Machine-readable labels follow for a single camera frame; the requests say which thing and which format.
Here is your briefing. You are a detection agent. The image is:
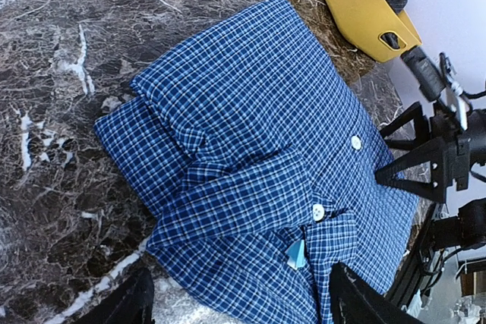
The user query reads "yellow plastic basket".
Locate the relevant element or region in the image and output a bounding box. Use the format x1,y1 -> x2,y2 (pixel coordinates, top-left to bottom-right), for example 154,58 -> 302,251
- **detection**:
325,0 -> 422,63

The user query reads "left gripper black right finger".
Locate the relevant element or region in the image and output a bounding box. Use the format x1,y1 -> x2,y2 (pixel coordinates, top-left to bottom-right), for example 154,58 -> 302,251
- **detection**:
329,263 -> 421,324

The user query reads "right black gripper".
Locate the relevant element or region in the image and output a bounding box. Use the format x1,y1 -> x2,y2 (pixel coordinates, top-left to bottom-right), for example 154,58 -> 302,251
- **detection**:
375,102 -> 485,203

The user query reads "blue checked long sleeve shirt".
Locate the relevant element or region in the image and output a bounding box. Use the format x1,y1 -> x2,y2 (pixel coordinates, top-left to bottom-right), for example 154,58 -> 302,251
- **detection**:
94,0 -> 418,323

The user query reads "black front rail frame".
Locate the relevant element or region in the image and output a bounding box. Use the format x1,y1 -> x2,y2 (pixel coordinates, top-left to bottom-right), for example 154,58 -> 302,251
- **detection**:
385,203 -> 448,309

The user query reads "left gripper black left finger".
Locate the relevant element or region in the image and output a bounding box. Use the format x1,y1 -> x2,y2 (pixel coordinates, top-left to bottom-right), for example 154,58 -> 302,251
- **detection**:
75,267 -> 154,324

